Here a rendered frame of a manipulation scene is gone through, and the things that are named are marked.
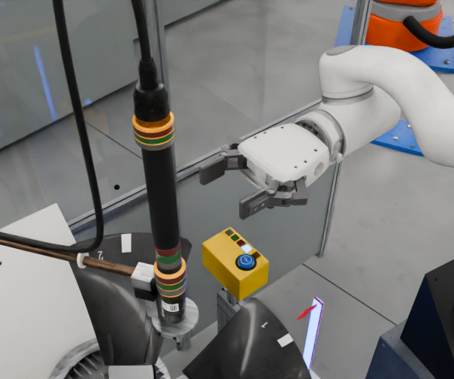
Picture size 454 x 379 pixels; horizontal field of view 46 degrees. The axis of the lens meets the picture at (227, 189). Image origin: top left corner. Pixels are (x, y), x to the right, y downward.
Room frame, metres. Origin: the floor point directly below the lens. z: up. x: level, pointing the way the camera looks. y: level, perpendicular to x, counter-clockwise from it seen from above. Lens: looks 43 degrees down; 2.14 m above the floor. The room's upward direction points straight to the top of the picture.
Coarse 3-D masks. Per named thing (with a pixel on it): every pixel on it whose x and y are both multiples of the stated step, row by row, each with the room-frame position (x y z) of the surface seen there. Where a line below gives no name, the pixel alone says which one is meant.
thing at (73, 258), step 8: (0, 240) 0.54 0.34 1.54; (8, 240) 0.53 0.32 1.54; (16, 248) 0.53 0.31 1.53; (24, 248) 0.52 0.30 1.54; (32, 248) 0.52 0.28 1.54; (40, 248) 0.52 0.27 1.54; (56, 256) 0.51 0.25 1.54; (64, 256) 0.50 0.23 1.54; (72, 256) 0.50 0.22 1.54; (88, 256) 0.50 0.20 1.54; (88, 264) 0.49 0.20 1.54; (96, 264) 0.49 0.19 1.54; (104, 264) 0.49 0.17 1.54; (112, 264) 0.49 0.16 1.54; (120, 264) 0.49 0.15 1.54; (120, 272) 0.48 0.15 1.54; (128, 272) 0.48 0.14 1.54
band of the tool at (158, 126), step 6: (132, 120) 0.46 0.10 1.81; (138, 120) 0.48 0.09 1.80; (162, 120) 0.48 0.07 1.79; (168, 120) 0.48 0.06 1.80; (138, 126) 0.45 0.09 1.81; (144, 126) 0.48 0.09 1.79; (150, 126) 0.48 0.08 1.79; (156, 126) 0.48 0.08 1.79; (162, 126) 0.45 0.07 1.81; (168, 126) 0.45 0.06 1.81; (150, 132) 0.44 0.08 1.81; (150, 138) 0.44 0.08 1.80; (156, 138) 0.44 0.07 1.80; (150, 144) 0.44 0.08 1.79; (156, 144) 0.44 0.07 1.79
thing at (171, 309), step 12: (144, 72) 0.46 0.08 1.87; (156, 72) 0.46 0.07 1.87; (144, 84) 0.46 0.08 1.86; (156, 84) 0.46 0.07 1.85; (144, 96) 0.45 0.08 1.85; (156, 96) 0.45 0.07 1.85; (144, 108) 0.45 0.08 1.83; (156, 108) 0.45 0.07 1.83; (168, 108) 0.46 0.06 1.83; (144, 120) 0.45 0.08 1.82; (156, 120) 0.45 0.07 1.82; (168, 300) 0.45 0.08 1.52; (180, 300) 0.45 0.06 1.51; (168, 312) 0.45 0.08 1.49; (180, 312) 0.45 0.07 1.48
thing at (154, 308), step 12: (144, 264) 0.49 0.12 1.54; (132, 276) 0.47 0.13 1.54; (144, 288) 0.46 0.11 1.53; (156, 300) 0.46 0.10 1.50; (156, 312) 0.46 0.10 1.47; (192, 312) 0.47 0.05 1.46; (156, 324) 0.45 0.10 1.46; (168, 324) 0.45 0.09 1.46; (180, 324) 0.45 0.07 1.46; (192, 324) 0.45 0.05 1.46; (168, 336) 0.43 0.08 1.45; (180, 336) 0.43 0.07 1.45
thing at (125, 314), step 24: (120, 240) 0.64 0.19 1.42; (144, 240) 0.64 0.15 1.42; (72, 264) 0.62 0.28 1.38; (96, 288) 0.59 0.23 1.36; (120, 288) 0.58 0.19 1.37; (96, 312) 0.56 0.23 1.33; (120, 312) 0.55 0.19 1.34; (144, 312) 0.54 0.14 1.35; (96, 336) 0.53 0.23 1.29; (120, 336) 0.52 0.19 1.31; (144, 336) 0.51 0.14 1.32; (120, 360) 0.49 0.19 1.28; (144, 360) 0.48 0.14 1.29
